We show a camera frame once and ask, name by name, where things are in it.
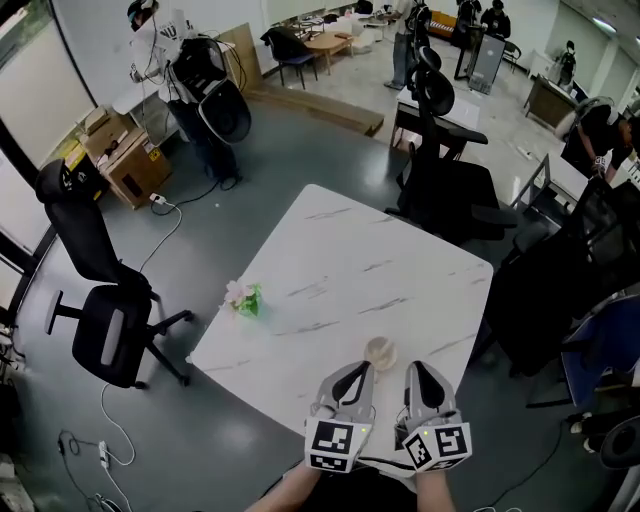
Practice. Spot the black mesh office chair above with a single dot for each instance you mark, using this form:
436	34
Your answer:
565	280

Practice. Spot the wooden table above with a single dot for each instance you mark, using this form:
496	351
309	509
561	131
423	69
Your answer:
330	42

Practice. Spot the white power strip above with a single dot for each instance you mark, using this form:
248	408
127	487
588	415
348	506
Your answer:
103	454
158	198

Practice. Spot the green vase with flowers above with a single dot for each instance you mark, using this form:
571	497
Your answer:
246	300

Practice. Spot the white desk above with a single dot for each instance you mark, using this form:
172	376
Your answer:
460	110

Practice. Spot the ceiling light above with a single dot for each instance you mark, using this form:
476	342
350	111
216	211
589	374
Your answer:
604	25

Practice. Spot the translucent plastic cup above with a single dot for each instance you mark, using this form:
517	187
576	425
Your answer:
382	350

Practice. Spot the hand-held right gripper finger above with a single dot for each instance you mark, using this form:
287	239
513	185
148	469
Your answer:
411	395
450	400

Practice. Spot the black office chair with headrest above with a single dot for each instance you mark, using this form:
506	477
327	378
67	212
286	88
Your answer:
445	185

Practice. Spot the black office chair grey armrests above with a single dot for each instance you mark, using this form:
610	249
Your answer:
105	300

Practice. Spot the person's left forearm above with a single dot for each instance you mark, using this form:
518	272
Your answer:
285	492

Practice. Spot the small cardboard box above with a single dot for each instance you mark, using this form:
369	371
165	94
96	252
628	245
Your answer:
105	127

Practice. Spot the blue chair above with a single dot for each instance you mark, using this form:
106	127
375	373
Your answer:
607	345

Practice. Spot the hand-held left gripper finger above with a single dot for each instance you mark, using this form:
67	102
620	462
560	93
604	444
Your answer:
325	392
370	397

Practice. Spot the yellow sofa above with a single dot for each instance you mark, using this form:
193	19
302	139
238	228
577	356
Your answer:
442	24

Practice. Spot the person's black clothing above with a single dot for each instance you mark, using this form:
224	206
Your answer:
365	492

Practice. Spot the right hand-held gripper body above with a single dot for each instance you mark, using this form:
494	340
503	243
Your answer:
440	442

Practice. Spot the dark chair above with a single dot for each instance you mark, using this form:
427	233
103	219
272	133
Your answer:
287	50

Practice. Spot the person's right forearm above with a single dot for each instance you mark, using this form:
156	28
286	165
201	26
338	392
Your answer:
435	492

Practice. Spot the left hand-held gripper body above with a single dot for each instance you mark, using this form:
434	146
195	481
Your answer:
330	442

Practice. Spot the black chair shell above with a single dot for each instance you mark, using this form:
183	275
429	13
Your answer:
220	100

